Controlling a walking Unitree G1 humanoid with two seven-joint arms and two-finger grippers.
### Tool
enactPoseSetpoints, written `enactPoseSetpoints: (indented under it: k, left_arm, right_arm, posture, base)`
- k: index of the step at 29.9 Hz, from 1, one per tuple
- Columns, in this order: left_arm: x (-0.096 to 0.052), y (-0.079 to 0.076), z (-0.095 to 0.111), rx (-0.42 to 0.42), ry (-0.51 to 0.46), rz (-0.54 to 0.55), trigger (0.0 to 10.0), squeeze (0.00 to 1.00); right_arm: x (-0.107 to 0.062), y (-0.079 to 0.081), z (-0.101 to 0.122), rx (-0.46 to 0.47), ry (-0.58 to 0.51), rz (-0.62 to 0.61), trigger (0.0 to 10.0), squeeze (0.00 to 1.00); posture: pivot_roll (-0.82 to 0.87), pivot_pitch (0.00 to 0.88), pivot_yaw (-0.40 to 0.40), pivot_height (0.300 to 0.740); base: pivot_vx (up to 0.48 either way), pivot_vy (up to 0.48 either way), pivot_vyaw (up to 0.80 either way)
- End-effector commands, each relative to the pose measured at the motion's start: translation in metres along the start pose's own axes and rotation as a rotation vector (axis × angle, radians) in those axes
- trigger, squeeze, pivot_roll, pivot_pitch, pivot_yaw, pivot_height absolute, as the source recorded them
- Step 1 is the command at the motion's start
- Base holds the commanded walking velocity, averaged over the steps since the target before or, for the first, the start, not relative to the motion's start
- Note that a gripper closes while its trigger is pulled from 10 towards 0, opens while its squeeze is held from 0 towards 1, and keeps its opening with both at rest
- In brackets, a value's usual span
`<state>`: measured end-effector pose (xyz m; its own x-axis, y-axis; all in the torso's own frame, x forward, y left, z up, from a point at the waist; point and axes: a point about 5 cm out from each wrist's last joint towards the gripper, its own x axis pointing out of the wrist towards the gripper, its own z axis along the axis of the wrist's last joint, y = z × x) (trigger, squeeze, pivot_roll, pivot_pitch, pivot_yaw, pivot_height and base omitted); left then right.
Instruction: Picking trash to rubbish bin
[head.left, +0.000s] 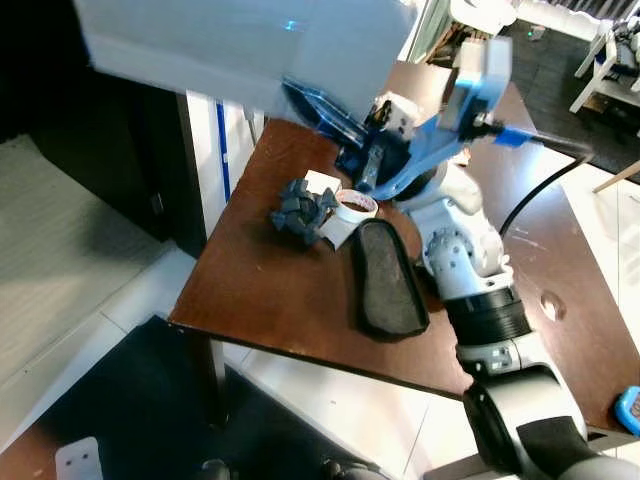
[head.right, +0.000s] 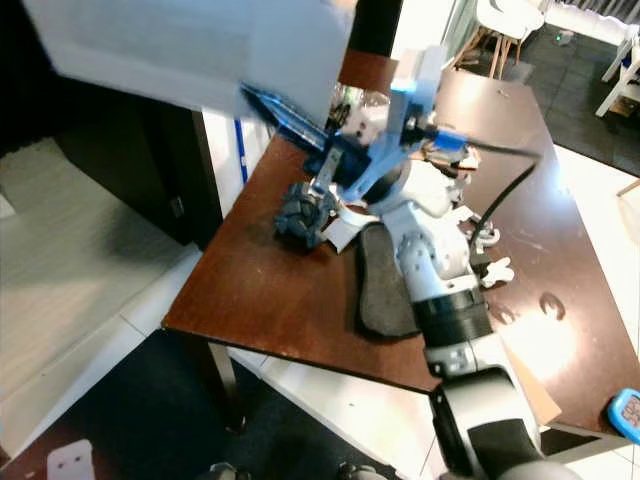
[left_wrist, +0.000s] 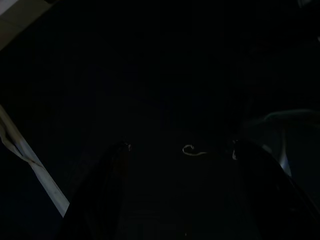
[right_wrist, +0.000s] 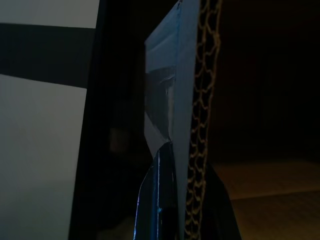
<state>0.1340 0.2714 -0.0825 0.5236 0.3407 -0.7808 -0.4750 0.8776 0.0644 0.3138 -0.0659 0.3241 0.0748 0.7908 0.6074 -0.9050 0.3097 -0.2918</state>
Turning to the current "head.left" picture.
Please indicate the black oval felt pad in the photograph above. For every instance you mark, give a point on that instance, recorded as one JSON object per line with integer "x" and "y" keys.
{"x": 388, "y": 285}

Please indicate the white chair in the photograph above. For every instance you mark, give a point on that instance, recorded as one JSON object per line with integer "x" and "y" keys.
{"x": 612, "y": 85}
{"x": 480, "y": 12}

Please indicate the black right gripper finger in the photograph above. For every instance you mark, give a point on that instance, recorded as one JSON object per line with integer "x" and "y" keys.
{"x": 293, "y": 215}
{"x": 324, "y": 210}

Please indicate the dark floor rug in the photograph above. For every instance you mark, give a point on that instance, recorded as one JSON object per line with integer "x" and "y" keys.
{"x": 120, "y": 400}

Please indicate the white panel with blue stripe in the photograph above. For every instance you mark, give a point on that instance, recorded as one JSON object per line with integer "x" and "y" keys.
{"x": 240, "y": 140}

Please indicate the white paper piece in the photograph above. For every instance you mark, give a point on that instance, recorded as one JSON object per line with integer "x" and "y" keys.
{"x": 322, "y": 182}

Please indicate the pale grey flat board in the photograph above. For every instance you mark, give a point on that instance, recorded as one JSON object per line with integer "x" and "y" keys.
{"x": 240, "y": 50}

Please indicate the black robot right foot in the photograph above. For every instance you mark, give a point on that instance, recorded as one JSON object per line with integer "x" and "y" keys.
{"x": 347, "y": 470}

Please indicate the blue rounded device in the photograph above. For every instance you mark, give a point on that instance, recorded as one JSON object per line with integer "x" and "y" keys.
{"x": 628, "y": 410}

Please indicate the black cabinet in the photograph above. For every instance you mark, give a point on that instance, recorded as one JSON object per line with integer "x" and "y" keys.
{"x": 100, "y": 150}

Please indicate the white paper cup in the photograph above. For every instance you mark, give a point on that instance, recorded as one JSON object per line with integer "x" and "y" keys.
{"x": 345, "y": 230}

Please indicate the white plate with holes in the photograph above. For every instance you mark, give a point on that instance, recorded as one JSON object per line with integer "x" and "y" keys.
{"x": 78, "y": 460}

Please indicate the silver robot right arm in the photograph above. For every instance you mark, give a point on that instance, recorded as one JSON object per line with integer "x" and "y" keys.
{"x": 470, "y": 250}

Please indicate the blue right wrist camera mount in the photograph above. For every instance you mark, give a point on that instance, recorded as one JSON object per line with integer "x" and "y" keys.
{"x": 425, "y": 150}

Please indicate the dark metal table leg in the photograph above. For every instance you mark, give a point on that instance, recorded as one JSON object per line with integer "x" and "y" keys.
{"x": 212, "y": 380}

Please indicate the white long bench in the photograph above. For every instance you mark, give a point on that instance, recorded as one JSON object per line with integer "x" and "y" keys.
{"x": 570, "y": 15}

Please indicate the light wooden leg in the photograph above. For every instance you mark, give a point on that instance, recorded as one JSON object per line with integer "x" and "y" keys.
{"x": 618, "y": 177}

